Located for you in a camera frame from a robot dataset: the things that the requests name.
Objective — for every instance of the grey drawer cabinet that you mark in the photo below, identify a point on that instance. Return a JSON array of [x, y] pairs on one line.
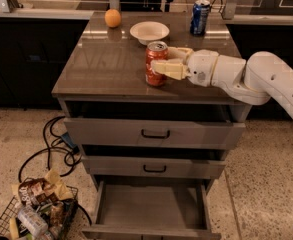
[[104, 78]]

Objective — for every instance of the bottom open grey drawer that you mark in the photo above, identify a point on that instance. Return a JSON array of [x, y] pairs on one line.
[[150, 209]]

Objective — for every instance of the white paper bowl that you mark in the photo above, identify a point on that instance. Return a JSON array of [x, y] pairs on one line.
[[149, 31]]

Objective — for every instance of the brown snack bag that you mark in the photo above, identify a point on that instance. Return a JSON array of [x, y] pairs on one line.
[[39, 191]]

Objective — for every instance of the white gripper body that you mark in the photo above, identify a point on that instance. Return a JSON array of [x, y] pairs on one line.
[[202, 67]]

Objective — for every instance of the yellow banana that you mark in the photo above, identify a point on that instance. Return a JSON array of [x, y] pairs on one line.
[[13, 228]]

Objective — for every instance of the red coke can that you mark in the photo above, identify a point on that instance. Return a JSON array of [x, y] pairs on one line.
[[155, 50]]

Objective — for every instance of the top grey drawer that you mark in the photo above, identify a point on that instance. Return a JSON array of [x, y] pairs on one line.
[[149, 133]]

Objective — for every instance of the clear plastic bottle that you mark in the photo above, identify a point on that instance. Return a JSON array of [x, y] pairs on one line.
[[32, 221]]

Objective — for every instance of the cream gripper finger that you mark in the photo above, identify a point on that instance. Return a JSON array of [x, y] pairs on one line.
[[172, 68], [182, 53]]

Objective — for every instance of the black wire basket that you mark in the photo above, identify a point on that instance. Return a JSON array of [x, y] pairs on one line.
[[58, 216]]

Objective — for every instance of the blue pepsi can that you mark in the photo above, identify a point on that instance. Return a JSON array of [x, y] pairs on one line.
[[200, 12]]

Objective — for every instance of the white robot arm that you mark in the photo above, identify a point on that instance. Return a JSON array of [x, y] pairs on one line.
[[253, 81]]

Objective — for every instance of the orange fruit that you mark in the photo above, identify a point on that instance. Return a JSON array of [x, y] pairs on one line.
[[112, 18]]

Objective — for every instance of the middle grey drawer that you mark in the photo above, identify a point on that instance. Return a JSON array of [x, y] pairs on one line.
[[153, 167]]

